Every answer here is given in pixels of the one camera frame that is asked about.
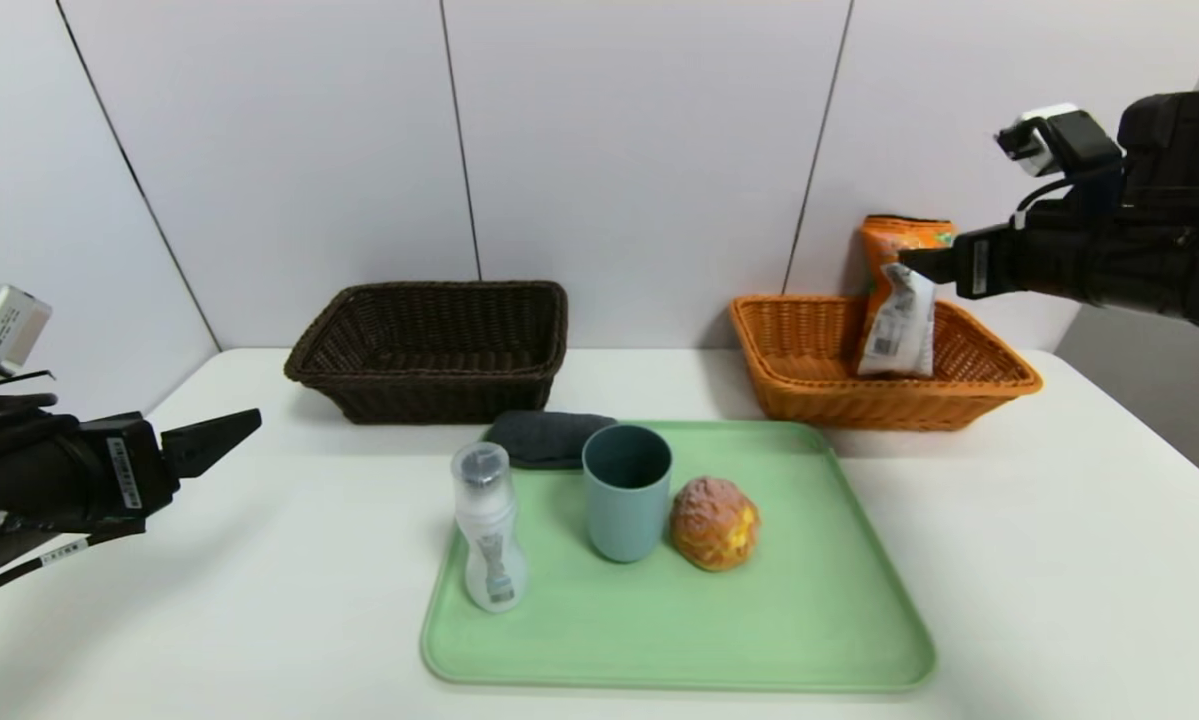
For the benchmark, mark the cream puff bread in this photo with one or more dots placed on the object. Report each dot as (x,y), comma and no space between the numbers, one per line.
(714,525)

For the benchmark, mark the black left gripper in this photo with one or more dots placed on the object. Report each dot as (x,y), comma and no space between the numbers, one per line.
(131,470)

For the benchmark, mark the clear plastic bottle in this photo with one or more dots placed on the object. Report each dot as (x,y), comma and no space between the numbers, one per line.
(487,520)

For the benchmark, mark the dark brown wicker basket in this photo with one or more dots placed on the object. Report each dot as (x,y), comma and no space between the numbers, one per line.
(429,395)

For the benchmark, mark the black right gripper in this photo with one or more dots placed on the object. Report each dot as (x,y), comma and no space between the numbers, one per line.
(981,264)

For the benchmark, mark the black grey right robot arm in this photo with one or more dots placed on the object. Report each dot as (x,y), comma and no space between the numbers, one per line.
(1149,260)

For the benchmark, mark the light green plastic tray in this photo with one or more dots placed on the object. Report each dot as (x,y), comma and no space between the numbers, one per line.
(679,620)

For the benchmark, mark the orange snack bag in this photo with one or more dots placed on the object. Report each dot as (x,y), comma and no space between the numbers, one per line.
(894,330)

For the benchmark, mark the teal plastic cup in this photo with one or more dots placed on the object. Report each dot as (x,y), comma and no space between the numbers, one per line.
(624,515)

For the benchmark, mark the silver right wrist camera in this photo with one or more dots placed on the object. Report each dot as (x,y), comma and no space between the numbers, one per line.
(1039,140)

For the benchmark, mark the orange wicker basket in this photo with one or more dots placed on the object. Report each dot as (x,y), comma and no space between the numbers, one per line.
(809,380)

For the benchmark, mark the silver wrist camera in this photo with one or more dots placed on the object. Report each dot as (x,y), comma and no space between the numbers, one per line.
(4,325)
(1039,140)

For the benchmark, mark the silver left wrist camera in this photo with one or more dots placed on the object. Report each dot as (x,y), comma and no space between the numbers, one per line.
(4,325)

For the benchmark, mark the dark grey cloth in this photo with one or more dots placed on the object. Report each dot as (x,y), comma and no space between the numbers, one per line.
(544,435)

